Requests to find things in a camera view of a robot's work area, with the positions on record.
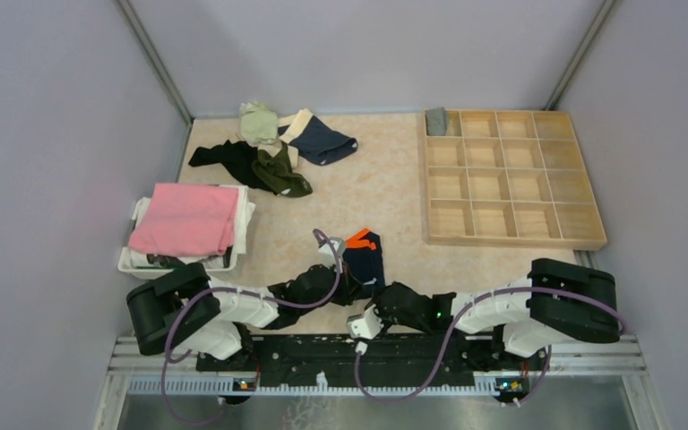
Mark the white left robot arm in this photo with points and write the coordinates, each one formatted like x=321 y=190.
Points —
x=189 y=308

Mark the pink folded cloth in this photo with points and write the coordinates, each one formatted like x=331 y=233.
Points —
x=185 y=220

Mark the wooden compartment tray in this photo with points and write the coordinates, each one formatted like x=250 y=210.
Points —
x=512 y=178

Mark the light green underwear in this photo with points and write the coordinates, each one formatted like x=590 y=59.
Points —
x=257 y=123

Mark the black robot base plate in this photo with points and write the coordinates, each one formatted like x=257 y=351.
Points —
x=396 y=360

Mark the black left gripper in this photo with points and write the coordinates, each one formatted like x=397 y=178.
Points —
x=348 y=288

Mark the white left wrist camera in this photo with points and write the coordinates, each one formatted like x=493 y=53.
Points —
x=331 y=250

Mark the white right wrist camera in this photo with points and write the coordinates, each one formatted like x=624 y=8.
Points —
x=365 y=326

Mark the dark green underwear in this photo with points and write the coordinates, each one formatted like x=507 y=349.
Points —
x=279 y=176

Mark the grey underwear white waistband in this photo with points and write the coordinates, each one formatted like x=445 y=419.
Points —
x=436 y=121

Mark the white folded cloth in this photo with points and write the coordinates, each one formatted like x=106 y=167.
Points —
x=245 y=211

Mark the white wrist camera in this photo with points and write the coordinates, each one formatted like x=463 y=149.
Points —
x=365 y=326
x=331 y=250

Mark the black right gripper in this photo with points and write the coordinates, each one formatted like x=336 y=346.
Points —
x=380 y=310

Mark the black underwear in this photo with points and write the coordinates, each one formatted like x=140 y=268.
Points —
x=237 y=158

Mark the navy underwear cream waistband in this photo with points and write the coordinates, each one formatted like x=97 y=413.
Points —
x=315 y=141

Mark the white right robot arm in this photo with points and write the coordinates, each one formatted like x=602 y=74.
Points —
x=555 y=302

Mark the navy orange underwear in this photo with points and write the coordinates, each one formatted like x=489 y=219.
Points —
x=364 y=258

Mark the aluminium frame rail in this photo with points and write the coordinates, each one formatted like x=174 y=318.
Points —
x=585 y=387

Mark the white perforated plastic basket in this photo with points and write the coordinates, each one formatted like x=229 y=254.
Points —
x=125 y=260

